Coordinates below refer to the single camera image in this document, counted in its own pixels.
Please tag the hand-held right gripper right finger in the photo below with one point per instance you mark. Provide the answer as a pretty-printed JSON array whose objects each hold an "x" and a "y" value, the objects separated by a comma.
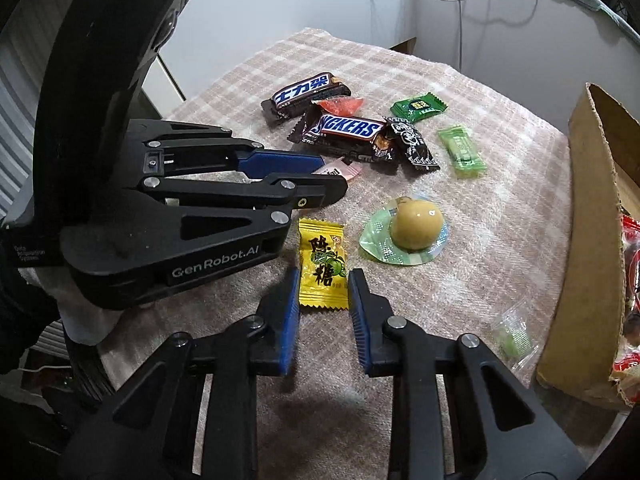
[{"x": 359, "y": 330}]

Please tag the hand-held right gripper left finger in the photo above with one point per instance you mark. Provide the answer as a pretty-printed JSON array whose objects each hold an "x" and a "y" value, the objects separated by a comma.
[{"x": 286, "y": 322}]

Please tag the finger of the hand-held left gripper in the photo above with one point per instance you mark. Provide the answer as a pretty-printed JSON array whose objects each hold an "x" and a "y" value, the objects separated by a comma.
[
  {"x": 320, "y": 195},
  {"x": 280, "y": 162}
]

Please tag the pink candy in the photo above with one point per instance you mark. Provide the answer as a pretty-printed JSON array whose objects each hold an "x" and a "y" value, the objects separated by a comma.
[{"x": 346, "y": 170}]

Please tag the yellow candy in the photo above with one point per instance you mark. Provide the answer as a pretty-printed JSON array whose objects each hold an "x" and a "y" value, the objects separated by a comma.
[{"x": 320, "y": 265}]

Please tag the dark green candy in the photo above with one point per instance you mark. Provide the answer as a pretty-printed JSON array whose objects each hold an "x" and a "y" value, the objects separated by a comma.
[{"x": 419, "y": 106}]

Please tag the light green candy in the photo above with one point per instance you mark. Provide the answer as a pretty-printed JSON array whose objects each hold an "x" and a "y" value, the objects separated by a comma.
[{"x": 462, "y": 152}]

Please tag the cardboard box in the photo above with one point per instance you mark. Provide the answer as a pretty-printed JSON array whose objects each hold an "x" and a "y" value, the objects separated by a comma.
[{"x": 585, "y": 260}]

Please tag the brown chocolate bar blue lettering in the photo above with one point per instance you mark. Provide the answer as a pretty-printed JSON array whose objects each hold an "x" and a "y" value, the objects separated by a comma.
[{"x": 345, "y": 131}]

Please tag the chocolate bar with white characters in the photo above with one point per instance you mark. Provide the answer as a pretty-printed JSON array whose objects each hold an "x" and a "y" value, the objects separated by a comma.
[{"x": 302, "y": 92}]

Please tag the red wrapped candy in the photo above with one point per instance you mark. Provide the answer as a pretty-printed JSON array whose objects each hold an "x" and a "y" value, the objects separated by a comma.
[{"x": 340, "y": 106}]

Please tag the beige round snack green wrapper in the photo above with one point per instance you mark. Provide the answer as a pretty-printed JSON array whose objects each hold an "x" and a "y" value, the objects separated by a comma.
[{"x": 415, "y": 225}]

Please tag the black and white candy packet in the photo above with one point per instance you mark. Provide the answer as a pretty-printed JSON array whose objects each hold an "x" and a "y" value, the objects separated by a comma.
[{"x": 411, "y": 141}]

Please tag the clear wrapped green candy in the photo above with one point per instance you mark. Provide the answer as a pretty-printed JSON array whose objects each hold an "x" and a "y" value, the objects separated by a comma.
[{"x": 511, "y": 342}]

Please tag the pink checked blanket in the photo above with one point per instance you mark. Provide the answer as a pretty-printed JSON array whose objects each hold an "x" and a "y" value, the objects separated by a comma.
[{"x": 500, "y": 260}]

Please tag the grey ribbed radiator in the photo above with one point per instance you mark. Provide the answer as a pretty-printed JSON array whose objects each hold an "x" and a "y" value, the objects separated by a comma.
[{"x": 15, "y": 125}]

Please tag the brown wooden furniture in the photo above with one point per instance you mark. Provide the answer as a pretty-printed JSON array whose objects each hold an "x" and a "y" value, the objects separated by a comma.
[{"x": 406, "y": 45}]

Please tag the red snack packet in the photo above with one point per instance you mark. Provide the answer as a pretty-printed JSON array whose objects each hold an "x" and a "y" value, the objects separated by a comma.
[{"x": 631, "y": 260}]

